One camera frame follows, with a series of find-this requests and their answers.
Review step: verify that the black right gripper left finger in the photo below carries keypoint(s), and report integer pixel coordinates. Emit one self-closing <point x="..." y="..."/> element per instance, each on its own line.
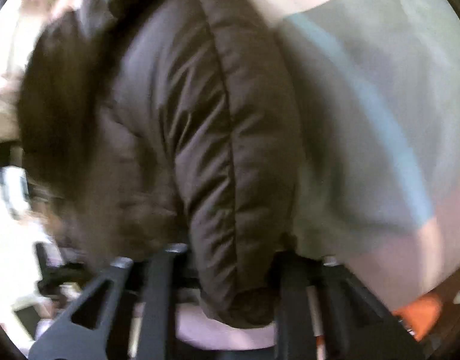
<point x="98" y="324"/>

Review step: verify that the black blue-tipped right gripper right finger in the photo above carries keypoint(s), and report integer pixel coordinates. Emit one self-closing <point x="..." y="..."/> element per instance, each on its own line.
<point x="356" y="324"/>

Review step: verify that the dark brown puffer jacket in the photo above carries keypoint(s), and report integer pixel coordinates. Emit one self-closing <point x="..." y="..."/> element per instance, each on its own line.
<point x="166" y="121"/>

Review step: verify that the pastel plaid bed sheet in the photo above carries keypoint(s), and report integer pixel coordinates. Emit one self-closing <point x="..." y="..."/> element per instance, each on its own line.
<point x="333" y="128"/>

